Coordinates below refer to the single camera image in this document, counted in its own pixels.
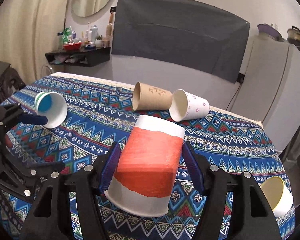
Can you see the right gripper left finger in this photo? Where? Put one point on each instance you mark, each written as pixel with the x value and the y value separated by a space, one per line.
pixel 49 216

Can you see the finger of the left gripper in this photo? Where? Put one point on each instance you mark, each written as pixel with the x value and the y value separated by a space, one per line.
pixel 46 167
pixel 33 119

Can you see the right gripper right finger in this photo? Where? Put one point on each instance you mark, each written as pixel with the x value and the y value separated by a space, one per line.
pixel 251 214

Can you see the green striped white paper cup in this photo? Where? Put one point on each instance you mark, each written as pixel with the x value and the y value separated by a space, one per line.
pixel 53 106

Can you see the red and white paper cup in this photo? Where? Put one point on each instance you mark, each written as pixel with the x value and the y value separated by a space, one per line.
pixel 143 180

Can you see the white cup yellow inside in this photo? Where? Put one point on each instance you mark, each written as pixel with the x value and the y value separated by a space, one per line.
pixel 278 196

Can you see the brown kraft paper cup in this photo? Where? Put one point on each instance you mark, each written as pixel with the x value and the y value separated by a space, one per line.
pixel 148 98

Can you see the white cup with pink hearts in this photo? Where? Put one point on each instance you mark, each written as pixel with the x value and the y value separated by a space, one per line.
pixel 186 106

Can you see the red bowl on shelf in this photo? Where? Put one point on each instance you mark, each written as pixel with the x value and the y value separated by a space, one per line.
pixel 72 46

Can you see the beige curtain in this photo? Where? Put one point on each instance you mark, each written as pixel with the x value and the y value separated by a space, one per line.
pixel 28 30

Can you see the small potted plant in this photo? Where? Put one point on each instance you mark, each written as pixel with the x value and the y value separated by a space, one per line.
pixel 99 41

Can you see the white kettle bottle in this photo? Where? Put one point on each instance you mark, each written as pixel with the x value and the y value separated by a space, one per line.
pixel 94 33

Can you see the white refrigerator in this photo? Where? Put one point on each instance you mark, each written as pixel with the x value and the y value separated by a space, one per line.
pixel 270 92

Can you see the purple bowl on refrigerator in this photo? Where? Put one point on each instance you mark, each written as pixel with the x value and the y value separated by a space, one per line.
pixel 269 30

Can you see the metal pot on refrigerator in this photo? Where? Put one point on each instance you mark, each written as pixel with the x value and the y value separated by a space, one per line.
pixel 294 35

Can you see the black wall shelf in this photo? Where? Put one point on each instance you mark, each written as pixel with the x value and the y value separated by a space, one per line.
pixel 81 57

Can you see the grey covered wall television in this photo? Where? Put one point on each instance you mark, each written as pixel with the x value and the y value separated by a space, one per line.
pixel 184 32

